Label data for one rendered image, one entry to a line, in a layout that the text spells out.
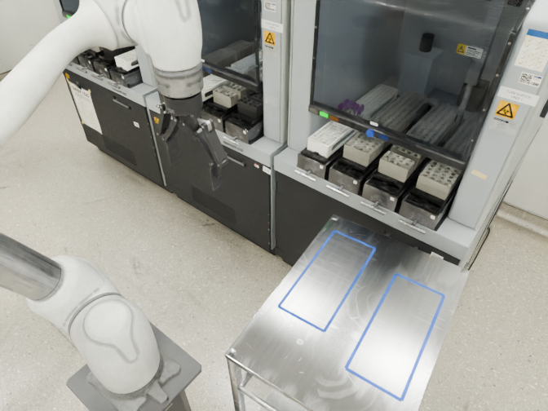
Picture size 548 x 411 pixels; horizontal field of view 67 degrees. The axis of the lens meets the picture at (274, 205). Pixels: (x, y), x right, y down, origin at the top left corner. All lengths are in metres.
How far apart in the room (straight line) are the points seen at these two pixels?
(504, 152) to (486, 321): 1.12
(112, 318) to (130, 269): 1.40
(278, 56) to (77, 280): 1.07
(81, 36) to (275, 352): 0.81
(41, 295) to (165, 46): 0.64
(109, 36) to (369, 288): 0.89
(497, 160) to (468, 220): 0.26
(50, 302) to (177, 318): 1.12
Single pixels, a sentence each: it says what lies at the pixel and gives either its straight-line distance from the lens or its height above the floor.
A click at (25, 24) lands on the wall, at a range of 4.73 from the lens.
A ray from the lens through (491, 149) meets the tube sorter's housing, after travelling 1.44.
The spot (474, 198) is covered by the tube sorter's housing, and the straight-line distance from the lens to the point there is 1.55.
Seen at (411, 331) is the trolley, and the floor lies 0.82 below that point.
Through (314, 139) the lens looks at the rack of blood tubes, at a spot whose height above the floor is 0.86.
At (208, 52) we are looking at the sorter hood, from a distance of 1.95.
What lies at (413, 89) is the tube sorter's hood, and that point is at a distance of 1.42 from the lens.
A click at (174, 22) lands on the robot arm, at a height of 1.55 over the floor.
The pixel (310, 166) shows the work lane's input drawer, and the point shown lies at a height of 0.77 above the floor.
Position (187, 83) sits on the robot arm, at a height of 1.44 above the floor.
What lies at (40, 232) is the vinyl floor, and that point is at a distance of 2.84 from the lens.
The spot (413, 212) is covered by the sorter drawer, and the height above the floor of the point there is 0.78.
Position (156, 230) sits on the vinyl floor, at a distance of 2.58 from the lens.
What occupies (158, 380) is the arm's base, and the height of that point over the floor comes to 0.74.
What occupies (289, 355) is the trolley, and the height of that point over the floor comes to 0.82.
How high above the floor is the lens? 1.79
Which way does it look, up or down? 43 degrees down
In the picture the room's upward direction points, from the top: straight up
